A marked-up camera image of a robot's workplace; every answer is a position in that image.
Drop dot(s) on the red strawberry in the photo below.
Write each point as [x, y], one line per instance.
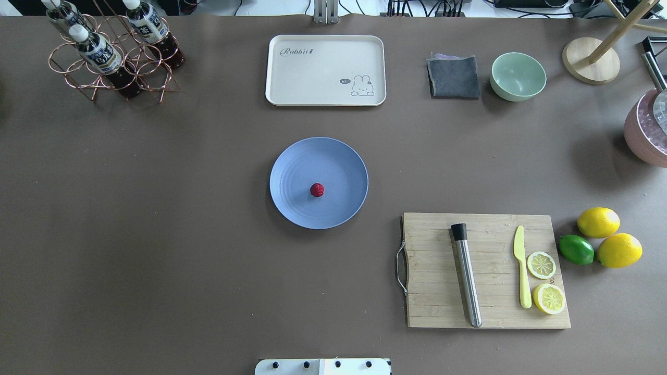
[317, 189]

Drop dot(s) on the blue round plate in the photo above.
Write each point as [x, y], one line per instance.
[319, 160]

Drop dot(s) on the cream rabbit tray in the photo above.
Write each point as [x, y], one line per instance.
[326, 70]

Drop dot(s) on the steel muddler black tip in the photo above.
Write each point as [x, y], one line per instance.
[459, 232]

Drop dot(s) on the wooden cutting board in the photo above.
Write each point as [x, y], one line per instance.
[434, 284]

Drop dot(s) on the grey folded cloth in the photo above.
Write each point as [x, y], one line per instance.
[453, 76]

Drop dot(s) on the yellow plastic knife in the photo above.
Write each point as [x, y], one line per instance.
[520, 254]

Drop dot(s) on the green bowl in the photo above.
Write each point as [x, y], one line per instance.
[517, 77]

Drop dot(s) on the upper lemon slice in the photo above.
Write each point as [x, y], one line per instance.
[541, 265]

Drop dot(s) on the lemon slice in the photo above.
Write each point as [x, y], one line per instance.
[541, 265]
[549, 298]

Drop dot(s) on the lower lemon slice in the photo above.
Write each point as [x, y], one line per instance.
[549, 298]

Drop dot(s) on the green lime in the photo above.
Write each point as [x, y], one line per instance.
[576, 249]

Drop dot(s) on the right rear tea bottle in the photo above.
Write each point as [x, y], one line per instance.
[146, 22]

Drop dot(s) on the tea bottle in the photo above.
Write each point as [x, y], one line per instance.
[146, 22]
[106, 58]
[63, 15]

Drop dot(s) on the upper whole lemon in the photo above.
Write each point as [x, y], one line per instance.
[598, 222]

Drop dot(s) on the whole lemon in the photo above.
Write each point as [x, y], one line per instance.
[598, 222]
[619, 250]

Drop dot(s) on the front tea bottle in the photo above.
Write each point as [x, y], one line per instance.
[106, 58]

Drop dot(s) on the wooden cup stand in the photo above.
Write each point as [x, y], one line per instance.
[594, 61]

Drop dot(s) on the lower whole lemon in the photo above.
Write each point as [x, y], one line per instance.
[619, 250]

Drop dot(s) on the pink ice bowl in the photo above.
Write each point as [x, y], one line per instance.
[642, 133]

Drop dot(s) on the left rear tea bottle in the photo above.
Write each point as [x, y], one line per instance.
[63, 15]

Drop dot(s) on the metal ice scoop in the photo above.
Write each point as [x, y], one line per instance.
[650, 60]

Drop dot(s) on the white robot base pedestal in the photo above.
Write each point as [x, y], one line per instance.
[324, 366]

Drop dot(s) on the copper wire bottle rack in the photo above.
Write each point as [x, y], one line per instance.
[154, 76]

